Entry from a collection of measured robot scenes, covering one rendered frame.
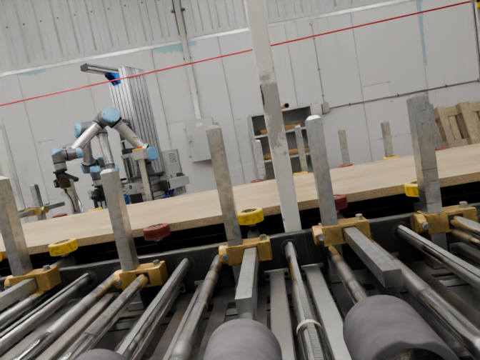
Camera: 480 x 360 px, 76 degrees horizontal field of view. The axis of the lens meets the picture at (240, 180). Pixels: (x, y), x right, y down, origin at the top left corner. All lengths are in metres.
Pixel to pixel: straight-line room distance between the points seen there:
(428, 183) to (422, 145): 0.09
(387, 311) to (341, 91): 4.69
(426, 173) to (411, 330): 0.50
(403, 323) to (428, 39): 5.47
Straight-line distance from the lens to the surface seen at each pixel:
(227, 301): 0.85
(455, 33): 6.03
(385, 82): 5.33
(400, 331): 0.43
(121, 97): 3.11
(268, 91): 0.89
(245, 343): 0.43
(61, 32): 5.62
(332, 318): 0.67
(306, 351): 0.48
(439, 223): 0.89
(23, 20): 5.93
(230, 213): 0.79
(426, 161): 0.86
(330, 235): 0.81
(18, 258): 1.07
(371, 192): 1.01
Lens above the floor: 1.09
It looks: 5 degrees down
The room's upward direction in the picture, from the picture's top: 11 degrees counter-clockwise
